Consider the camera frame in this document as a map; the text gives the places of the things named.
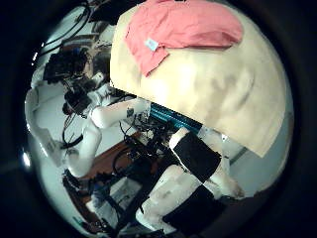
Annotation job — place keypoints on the orange button shirt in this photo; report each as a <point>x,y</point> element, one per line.
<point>185,26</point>

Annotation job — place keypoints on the black electronics box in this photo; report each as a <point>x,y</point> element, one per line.
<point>62,66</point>

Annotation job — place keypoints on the brown wooden board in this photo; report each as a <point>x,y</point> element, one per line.
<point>105,162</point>

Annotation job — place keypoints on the teal aluminium rail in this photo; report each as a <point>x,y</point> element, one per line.
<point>171,117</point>

